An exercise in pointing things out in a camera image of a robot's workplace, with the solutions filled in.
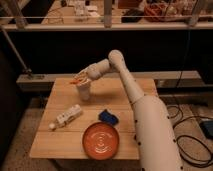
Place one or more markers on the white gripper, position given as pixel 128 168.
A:
pixel 82 76

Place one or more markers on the orange pepper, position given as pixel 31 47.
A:
pixel 75 81

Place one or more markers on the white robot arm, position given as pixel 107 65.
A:
pixel 157 145

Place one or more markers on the white plastic bottle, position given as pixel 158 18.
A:
pixel 66 117

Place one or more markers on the wooden table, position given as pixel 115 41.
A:
pixel 66 142

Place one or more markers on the blue crumpled cloth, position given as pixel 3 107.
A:
pixel 106 116

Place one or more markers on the grey window ledge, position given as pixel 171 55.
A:
pixel 163 79

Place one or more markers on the metal diagonal pole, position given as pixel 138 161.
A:
pixel 27 70

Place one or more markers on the orange round plate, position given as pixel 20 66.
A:
pixel 100 141

